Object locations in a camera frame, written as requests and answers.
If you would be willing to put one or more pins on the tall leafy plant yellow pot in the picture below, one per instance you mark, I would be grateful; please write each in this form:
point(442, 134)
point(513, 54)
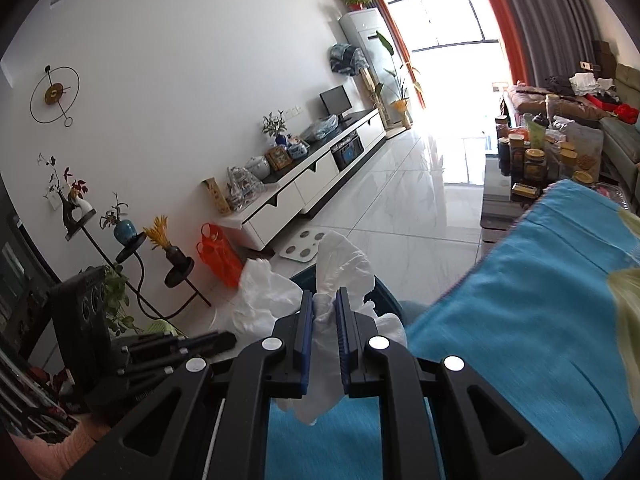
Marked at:
point(400, 105)

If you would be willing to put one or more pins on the green trailing vine plant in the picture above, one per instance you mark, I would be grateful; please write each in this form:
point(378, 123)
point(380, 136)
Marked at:
point(117, 305)

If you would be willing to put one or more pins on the white clothes pile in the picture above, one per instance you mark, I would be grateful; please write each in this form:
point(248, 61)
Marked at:
point(590, 82)

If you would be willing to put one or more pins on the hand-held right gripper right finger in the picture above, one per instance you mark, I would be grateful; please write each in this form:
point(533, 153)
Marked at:
point(342, 340)

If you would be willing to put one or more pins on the yellow patterned box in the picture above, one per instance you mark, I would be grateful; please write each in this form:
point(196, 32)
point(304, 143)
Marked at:
point(217, 197)

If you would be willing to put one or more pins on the wooden plant rack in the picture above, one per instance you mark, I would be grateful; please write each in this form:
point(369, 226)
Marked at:
point(377, 105)

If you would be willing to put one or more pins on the blue floral blanket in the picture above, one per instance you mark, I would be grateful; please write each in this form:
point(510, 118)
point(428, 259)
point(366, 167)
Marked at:
point(525, 310)

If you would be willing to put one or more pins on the person's left forearm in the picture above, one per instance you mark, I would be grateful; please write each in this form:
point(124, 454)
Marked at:
point(50, 450)

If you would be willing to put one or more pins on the black cabinet appliance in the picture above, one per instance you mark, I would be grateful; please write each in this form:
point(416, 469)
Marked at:
point(346, 150)

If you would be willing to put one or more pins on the white ceramic jar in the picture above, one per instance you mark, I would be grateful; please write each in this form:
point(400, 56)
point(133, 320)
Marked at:
point(259, 167)

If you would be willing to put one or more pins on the olive green sectional sofa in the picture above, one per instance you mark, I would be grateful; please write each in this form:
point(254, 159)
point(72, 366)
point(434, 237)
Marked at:
point(620, 145)

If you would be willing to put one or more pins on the white wall socket strip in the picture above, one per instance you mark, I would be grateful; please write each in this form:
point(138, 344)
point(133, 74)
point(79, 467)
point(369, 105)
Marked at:
point(289, 111)

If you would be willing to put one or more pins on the stacked cardboard boxes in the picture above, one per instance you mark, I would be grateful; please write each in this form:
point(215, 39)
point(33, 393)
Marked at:
point(602, 55)

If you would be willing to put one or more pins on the blue patterned cloth bag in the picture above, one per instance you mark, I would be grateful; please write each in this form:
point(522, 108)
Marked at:
point(345, 60)

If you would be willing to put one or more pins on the black tiered plant stand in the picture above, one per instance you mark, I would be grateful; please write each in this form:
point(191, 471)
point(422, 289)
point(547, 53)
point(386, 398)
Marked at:
point(150, 300)

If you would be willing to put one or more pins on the blue white basket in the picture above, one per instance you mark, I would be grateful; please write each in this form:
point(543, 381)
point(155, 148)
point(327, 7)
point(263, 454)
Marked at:
point(296, 146)

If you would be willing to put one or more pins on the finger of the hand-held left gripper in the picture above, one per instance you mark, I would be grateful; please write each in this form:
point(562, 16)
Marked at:
point(205, 344)

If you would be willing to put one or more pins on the teal vase with plant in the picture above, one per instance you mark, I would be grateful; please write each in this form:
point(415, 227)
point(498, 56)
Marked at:
point(124, 230)

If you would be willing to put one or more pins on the dark glass cabinet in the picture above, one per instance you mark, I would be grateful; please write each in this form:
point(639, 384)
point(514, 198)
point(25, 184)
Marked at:
point(20, 270)

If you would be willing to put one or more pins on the small plant in blue vase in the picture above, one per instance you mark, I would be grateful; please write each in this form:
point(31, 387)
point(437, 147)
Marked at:
point(275, 127)

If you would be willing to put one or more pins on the large window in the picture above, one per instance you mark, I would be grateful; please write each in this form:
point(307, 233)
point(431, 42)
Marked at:
point(440, 15)

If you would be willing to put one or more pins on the orange curtain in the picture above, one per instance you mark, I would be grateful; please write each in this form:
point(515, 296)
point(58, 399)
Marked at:
point(500, 10)
point(385, 5)

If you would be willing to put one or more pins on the clear plastic bag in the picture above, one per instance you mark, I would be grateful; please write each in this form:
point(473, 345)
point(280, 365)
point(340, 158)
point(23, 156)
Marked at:
point(244, 187)

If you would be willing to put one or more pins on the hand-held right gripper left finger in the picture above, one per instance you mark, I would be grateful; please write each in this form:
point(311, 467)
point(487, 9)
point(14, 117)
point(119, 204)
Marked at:
point(306, 340)

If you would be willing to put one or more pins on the white bathroom scale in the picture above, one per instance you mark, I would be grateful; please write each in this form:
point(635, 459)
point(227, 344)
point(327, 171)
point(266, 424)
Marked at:
point(300, 246)

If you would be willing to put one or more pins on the white tissue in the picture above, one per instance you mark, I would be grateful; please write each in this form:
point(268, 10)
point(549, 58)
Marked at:
point(345, 260)

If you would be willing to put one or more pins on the grey curtain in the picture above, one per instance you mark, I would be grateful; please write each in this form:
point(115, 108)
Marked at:
point(550, 10)

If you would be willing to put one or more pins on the small green potted plant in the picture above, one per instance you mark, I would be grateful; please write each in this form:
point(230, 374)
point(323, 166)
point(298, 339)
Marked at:
point(356, 2)

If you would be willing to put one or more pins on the white vase with red leaves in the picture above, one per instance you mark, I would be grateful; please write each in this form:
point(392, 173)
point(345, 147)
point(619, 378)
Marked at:
point(80, 207)

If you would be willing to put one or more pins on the group of jars and packets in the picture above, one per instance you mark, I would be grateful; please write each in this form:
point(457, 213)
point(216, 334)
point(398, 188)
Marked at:
point(535, 155)

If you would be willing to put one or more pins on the dark vase with yellow stalks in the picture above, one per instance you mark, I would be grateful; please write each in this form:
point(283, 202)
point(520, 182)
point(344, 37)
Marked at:
point(172, 252)

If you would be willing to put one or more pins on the white plastic bin liner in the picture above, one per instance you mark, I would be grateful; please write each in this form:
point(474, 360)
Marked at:
point(265, 295)

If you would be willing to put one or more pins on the orange plastic bag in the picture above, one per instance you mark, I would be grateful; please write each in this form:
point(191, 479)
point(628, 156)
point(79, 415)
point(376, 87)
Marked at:
point(217, 255)

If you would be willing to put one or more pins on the grey coffee table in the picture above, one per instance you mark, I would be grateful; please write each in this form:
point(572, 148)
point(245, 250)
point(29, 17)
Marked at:
point(500, 210)

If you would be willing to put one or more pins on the black computer monitor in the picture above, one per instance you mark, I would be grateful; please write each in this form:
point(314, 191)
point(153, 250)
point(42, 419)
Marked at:
point(335, 100)

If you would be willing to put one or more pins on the plastic wrapped bundle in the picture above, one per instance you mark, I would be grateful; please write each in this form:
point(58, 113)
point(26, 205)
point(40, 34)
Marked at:
point(322, 127)

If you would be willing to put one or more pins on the light green plastic item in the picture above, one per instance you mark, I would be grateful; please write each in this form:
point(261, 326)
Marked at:
point(165, 329)

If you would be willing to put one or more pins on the white standing air conditioner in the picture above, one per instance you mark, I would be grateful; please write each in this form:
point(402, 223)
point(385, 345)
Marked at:
point(365, 25)

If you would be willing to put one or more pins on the red cloth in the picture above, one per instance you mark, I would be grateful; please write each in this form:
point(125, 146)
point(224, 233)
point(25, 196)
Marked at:
point(627, 112)

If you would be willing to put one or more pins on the white black-topped TV cabinet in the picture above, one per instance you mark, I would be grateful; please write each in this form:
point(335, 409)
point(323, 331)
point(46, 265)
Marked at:
point(280, 210)

